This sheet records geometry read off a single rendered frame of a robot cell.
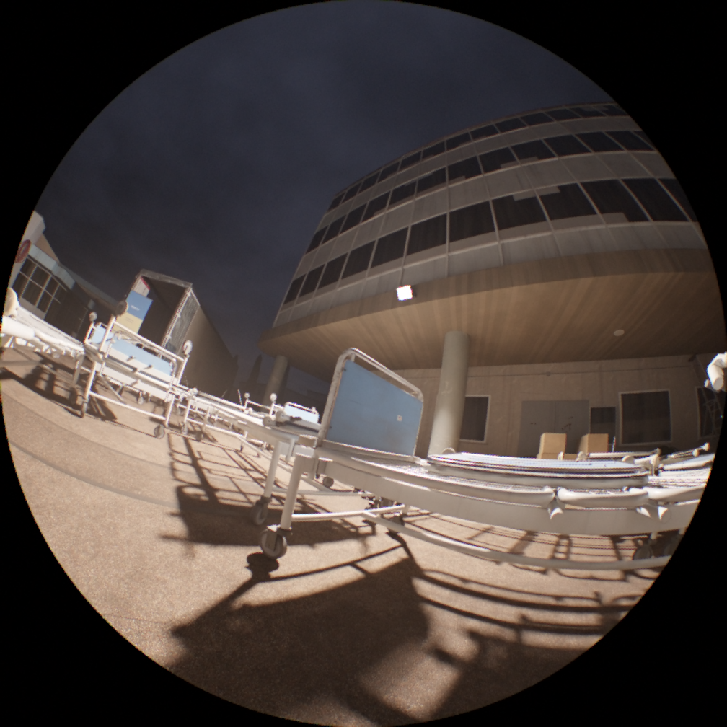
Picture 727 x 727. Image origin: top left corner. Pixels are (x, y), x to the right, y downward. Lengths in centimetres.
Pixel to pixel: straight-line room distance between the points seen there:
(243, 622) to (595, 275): 483
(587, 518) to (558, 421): 625
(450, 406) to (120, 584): 509
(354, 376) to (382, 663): 100
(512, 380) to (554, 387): 125
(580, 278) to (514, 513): 407
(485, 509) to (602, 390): 673
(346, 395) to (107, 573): 104
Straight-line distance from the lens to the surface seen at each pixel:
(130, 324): 1000
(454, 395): 516
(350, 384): 102
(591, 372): 733
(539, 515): 67
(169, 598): 78
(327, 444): 96
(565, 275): 447
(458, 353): 546
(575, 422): 692
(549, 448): 434
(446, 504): 71
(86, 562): 85
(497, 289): 444
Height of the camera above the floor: 55
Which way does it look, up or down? 18 degrees up
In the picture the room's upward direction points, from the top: 13 degrees clockwise
